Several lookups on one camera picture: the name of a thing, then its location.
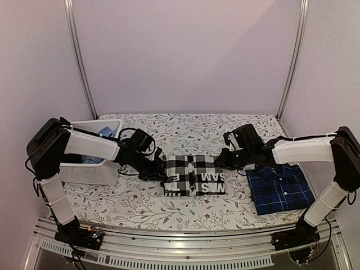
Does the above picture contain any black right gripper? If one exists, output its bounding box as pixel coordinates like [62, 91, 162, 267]
[214, 147, 254, 171]

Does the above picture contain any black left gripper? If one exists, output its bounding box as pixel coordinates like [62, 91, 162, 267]
[129, 151, 167, 182]

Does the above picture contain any black white checkered shirt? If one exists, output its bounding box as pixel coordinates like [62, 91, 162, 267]
[161, 155, 226, 197]

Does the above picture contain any blue plaid shirt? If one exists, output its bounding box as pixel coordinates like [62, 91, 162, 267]
[245, 164, 315, 215]

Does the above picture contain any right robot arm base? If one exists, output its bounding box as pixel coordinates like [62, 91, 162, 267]
[271, 218, 320, 264]

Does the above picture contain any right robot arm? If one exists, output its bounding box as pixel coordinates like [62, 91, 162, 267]
[215, 124, 359, 245]

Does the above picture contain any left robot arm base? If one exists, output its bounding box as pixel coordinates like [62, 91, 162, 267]
[55, 219, 104, 250]

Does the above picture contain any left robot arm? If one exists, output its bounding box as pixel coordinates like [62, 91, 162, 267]
[26, 118, 167, 244]

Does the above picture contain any floral patterned table cloth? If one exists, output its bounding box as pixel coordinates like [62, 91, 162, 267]
[64, 114, 300, 232]

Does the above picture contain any white plastic bin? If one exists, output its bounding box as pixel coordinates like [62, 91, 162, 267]
[60, 119, 123, 185]

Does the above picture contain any light blue shirt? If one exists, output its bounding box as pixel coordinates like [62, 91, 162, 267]
[81, 125, 116, 164]

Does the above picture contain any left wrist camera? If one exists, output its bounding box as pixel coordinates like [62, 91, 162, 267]
[154, 147, 163, 161]

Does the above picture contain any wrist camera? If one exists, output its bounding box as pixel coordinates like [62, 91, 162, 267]
[223, 132, 240, 151]
[154, 147, 163, 161]

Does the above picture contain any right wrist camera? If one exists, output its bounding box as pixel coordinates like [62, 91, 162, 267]
[223, 132, 240, 151]

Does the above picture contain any right aluminium corner post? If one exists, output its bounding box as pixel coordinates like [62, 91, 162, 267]
[276, 0, 309, 122]

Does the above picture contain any aluminium corner post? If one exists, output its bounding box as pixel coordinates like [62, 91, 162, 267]
[276, 0, 309, 122]
[64, 0, 98, 119]

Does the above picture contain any left aluminium corner post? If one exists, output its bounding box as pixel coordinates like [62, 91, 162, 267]
[64, 0, 98, 119]

